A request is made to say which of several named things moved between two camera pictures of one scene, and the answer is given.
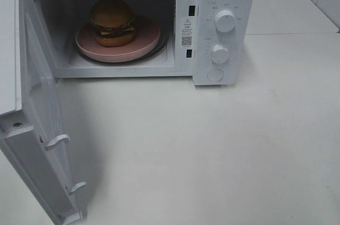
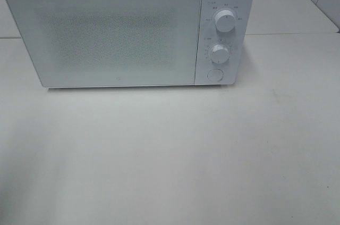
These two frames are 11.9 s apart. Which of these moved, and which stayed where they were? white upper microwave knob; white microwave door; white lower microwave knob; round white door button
Moved: white microwave door
Stayed: round white door button; white lower microwave knob; white upper microwave knob
